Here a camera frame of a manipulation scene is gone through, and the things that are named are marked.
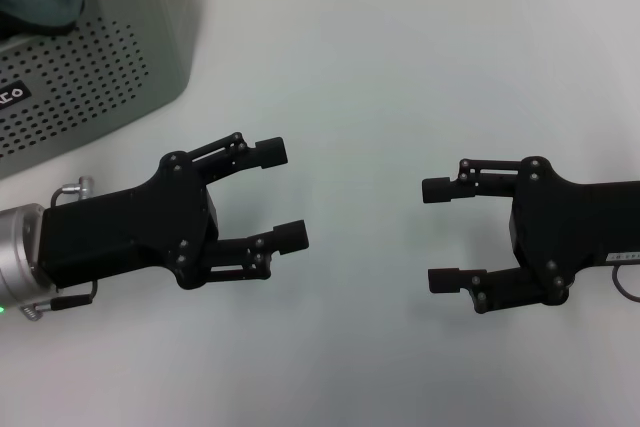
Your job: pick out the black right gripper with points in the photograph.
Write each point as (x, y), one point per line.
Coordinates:
(575, 222)

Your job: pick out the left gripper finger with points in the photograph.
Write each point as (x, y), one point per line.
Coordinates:
(290, 239)
(270, 153)

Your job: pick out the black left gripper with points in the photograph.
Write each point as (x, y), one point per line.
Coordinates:
(125, 232)

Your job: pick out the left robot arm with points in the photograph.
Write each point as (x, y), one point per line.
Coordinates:
(20, 247)

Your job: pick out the grey perforated storage box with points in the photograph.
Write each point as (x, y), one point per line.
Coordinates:
(75, 97)

